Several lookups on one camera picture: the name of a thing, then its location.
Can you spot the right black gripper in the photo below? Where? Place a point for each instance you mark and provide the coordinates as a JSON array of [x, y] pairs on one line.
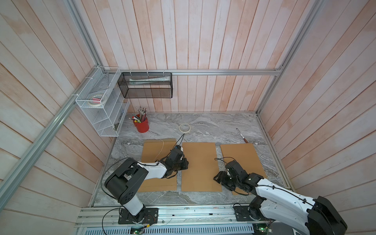
[[221, 179]]

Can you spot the red metal pencil bucket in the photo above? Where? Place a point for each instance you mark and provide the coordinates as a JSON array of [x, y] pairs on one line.
[[141, 123]]

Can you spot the brown kraft file bag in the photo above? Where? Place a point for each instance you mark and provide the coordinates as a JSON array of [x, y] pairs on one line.
[[154, 150]]

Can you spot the bundle of coloured pencils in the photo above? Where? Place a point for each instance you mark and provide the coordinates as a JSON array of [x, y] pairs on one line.
[[142, 114]]

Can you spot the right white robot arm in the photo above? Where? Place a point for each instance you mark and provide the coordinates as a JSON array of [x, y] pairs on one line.
[[311, 216]]

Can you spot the tape roll on shelf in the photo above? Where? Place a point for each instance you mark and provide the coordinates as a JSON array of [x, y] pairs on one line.
[[97, 100]]

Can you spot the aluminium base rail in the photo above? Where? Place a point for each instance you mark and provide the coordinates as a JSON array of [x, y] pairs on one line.
[[175, 215]]

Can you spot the horizontal aluminium wall rail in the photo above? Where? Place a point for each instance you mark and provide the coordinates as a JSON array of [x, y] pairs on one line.
[[216, 72]]

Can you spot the black mesh wall basket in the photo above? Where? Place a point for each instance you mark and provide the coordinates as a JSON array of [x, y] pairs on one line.
[[146, 85]]

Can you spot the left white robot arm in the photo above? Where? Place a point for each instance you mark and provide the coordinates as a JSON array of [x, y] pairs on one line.
[[126, 180]]

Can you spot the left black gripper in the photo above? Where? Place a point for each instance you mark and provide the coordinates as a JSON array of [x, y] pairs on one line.
[[185, 166]]

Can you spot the masking tape roll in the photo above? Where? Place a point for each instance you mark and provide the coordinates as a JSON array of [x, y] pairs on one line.
[[184, 128]]

